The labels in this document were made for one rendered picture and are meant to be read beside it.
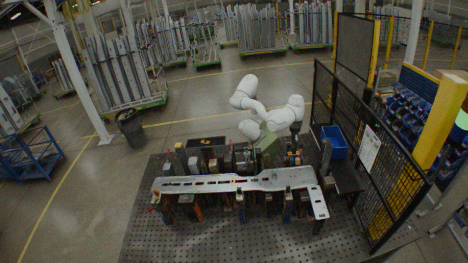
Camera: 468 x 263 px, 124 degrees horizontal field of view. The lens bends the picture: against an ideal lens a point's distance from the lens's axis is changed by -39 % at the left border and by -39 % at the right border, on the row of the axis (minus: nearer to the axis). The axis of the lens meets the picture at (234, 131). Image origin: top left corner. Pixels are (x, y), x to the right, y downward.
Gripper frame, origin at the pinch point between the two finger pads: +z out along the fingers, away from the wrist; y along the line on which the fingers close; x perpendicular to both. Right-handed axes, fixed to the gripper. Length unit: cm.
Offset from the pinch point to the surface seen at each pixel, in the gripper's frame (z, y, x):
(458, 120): -60, 63, 52
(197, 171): 27, -12, -78
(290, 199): 24.4, 24.7, -5.9
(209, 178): 29, -5, -66
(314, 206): 28.8, 30.7, 11.1
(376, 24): -64, -147, 154
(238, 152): 13.1, -16.7, -40.7
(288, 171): 28.9, -4.8, -1.5
